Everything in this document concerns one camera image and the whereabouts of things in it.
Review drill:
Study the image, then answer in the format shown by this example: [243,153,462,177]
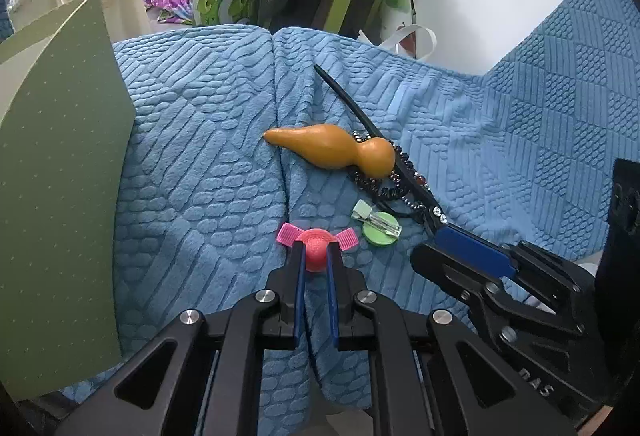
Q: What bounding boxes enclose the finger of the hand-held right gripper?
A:
[410,242,583,342]
[433,222,597,313]

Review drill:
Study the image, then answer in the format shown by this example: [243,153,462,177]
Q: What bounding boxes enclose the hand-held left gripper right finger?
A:
[327,241,576,436]

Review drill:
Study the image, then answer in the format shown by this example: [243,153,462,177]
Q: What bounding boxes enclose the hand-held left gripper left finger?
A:
[52,241,311,436]

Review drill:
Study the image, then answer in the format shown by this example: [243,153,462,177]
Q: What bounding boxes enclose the green round hair clip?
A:
[352,199,403,247]

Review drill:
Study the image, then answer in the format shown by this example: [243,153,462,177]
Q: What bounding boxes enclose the dark bead bracelet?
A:
[350,130,431,212]

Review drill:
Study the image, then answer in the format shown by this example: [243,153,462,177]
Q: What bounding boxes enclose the orange gourd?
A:
[263,123,397,179]

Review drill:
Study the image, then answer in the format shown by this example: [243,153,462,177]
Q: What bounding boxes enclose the black hair stick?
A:
[313,64,446,227]

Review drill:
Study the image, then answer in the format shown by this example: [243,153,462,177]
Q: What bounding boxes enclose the blue textured sofa cover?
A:
[60,0,640,417]

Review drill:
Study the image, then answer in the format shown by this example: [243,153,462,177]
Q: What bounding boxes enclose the green plastic stool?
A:
[260,0,391,39]

